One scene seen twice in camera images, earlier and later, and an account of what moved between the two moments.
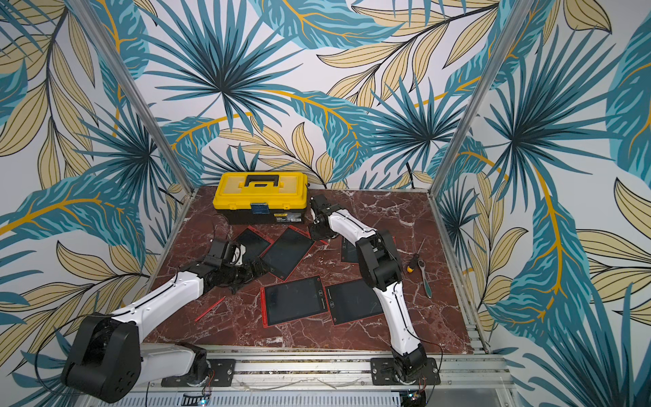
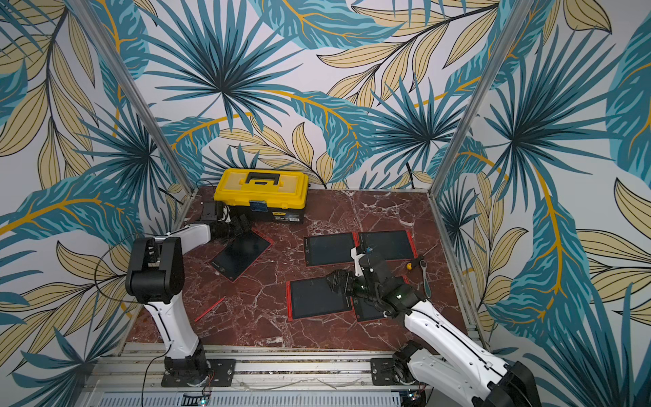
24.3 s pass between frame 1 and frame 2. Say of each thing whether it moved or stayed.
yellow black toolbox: stayed
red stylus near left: stayed
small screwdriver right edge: stayed
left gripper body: moved
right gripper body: moved
